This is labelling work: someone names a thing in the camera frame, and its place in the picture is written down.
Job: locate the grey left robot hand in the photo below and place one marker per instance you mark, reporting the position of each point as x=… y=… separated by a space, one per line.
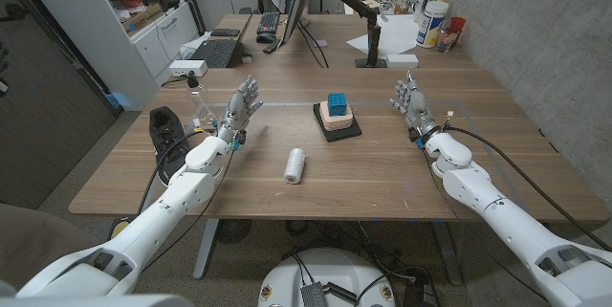
x=237 y=111

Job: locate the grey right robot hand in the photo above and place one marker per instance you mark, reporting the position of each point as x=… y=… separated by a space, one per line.
x=417 y=108

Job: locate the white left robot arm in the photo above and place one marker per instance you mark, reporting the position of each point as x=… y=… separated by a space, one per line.
x=158 y=211

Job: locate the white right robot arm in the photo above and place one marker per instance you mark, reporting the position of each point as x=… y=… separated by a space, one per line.
x=502 y=221

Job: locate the white flat box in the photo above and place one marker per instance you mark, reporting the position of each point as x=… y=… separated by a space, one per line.
x=401 y=60

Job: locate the clear dispenser bottle black pump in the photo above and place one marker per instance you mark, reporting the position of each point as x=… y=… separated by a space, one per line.
x=192 y=81

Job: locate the white power box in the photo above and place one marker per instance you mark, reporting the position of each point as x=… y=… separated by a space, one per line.
x=188 y=68

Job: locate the blue cube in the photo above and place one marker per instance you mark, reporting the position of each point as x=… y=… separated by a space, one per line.
x=337 y=104

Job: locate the pink jewelry box black base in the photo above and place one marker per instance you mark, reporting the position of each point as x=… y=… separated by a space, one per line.
x=337 y=124

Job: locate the cardboard box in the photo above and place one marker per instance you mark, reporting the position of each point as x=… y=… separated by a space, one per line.
x=142 y=19

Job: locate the black laptop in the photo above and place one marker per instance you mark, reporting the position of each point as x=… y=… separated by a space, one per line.
x=217 y=52

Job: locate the clear glass jar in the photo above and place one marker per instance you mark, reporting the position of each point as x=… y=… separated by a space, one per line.
x=446 y=40

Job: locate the black sneaker shoe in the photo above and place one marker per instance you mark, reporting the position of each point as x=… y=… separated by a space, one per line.
x=165 y=130

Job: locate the white paper sheet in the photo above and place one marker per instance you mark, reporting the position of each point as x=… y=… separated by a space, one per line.
x=397 y=34

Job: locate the black computer mouse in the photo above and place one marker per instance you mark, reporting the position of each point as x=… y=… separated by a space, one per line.
x=265 y=38

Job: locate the white wipes canister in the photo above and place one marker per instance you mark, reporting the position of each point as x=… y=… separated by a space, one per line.
x=431 y=25

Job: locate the black keyboard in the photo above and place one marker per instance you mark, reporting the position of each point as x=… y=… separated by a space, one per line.
x=268 y=23

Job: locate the red cup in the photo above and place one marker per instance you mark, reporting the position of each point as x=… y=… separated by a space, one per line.
x=457 y=24

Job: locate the white shelf cabinet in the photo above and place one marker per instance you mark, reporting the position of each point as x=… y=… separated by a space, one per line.
x=148 y=53

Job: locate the computer monitor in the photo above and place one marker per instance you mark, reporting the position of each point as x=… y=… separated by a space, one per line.
x=297 y=1

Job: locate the grey table leg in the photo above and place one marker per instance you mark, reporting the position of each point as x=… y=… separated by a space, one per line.
x=205 y=249
x=447 y=254

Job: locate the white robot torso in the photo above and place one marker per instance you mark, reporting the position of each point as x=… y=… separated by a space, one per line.
x=330 y=269

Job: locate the brown chair cushion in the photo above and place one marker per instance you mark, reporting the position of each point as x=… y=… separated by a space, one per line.
x=33 y=245

